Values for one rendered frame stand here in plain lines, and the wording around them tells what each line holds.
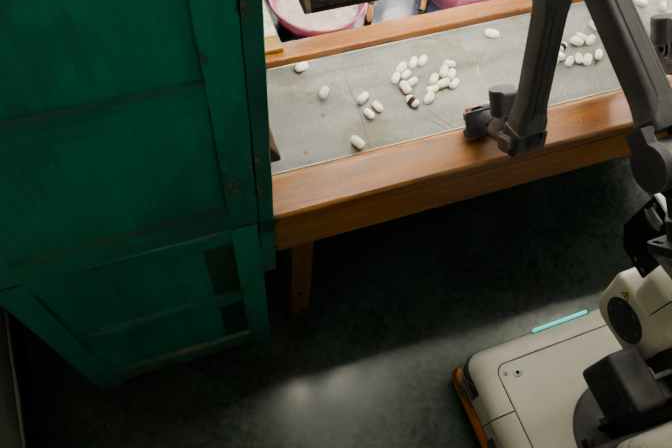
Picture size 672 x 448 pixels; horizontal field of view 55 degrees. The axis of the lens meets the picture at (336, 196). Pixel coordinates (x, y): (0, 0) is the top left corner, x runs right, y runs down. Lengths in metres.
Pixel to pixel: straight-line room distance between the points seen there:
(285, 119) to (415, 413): 1.00
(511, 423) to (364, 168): 0.80
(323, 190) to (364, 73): 0.37
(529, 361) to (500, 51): 0.84
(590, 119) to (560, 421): 0.79
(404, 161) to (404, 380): 0.84
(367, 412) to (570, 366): 0.61
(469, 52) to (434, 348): 0.94
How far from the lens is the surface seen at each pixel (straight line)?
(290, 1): 1.83
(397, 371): 2.10
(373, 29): 1.73
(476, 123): 1.52
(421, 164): 1.50
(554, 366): 1.93
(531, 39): 1.27
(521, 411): 1.87
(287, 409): 2.05
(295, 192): 1.43
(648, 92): 1.07
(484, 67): 1.75
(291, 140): 1.54
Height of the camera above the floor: 2.02
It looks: 61 degrees down
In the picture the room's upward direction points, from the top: 7 degrees clockwise
